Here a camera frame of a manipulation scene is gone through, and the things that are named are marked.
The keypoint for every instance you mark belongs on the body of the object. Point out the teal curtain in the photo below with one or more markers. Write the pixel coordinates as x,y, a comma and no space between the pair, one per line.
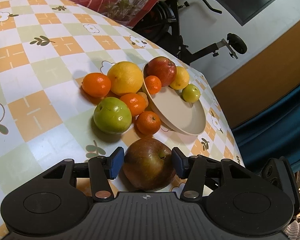
272,133

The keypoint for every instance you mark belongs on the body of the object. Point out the small orange tangerine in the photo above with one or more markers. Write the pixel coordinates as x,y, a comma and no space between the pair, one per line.
153,84

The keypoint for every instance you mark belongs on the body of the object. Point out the beige round plate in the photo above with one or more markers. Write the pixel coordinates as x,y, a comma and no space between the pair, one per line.
174,111

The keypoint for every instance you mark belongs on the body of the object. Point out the large green apple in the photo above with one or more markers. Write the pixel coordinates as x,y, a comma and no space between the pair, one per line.
112,116

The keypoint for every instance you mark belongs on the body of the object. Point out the brown walnut lower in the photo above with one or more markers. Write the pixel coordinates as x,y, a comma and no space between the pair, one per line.
142,94

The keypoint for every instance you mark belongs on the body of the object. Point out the yellow lemon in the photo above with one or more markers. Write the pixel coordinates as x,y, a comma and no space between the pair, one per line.
181,80

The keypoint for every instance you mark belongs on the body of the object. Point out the black exercise bike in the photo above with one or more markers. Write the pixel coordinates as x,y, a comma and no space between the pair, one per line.
164,26

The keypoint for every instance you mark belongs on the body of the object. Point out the dark red apple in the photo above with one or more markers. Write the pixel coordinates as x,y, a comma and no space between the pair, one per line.
148,164

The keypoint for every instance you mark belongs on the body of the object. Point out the wooden door panel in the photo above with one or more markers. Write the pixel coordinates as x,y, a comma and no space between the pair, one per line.
263,80

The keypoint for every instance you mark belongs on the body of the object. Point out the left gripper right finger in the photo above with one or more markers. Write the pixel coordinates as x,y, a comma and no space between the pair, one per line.
193,169

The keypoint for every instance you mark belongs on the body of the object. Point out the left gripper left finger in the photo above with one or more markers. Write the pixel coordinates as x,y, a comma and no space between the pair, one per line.
101,169

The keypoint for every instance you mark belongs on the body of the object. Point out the orange tangerine far left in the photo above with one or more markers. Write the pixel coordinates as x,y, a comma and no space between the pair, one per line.
96,85

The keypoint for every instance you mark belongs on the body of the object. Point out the orange tangerine near plate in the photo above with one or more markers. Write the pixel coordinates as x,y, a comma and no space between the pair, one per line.
148,123

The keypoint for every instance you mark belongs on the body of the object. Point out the orange tangerine middle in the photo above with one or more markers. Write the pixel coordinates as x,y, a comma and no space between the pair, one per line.
135,102

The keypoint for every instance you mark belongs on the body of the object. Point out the checkered floral tablecloth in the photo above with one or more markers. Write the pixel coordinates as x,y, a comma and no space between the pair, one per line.
46,48

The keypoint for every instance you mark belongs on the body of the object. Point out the large yellow orange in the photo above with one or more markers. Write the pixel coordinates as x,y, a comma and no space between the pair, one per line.
126,77

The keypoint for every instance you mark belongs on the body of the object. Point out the small green apple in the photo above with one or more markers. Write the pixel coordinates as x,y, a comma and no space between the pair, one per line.
191,93

